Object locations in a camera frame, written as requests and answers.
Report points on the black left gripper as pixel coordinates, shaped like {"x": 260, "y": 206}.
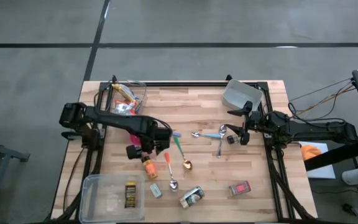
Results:
{"x": 160, "y": 137}

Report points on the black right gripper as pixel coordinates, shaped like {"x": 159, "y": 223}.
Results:
{"x": 255, "y": 122}

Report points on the green pepper tin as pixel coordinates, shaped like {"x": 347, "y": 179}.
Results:
{"x": 156, "y": 190}

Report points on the black yellow spice jar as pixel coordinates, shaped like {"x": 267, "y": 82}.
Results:
{"x": 130, "y": 194}

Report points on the orange snack packet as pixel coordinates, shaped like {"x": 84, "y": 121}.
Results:
{"x": 123, "y": 107}

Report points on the red spice tin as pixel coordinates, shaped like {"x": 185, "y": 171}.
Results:
{"x": 240, "y": 188}

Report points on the gold snack packet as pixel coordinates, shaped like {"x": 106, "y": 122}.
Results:
{"x": 121, "y": 89}

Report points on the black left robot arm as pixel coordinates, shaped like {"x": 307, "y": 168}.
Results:
{"x": 113, "y": 119}

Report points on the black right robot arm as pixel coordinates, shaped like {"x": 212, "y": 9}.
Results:
{"x": 315, "y": 129}

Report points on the dark green-labelled spice jar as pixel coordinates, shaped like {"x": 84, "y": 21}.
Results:
{"x": 232, "y": 139}

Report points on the plain silver spoon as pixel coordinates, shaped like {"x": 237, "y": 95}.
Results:
{"x": 222, "y": 130}

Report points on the grey plastic bin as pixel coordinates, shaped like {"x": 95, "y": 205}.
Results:
{"x": 241, "y": 95}

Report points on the clear rigid organizer bin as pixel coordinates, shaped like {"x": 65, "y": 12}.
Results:
{"x": 142, "y": 93}

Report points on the orange soft object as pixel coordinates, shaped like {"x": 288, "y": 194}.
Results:
{"x": 310, "y": 152}

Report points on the clear plastic storage bin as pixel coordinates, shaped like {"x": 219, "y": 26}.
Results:
{"x": 104, "y": 202}

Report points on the white floor paper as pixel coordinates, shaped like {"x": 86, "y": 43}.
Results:
{"x": 322, "y": 172}

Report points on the black rig strut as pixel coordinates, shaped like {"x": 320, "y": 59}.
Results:
{"x": 337, "y": 155}

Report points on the grey metal stand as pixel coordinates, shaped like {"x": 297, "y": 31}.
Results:
{"x": 2, "y": 152}

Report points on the black aluminium table frame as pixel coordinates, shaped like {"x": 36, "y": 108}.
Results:
{"x": 197, "y": 84}

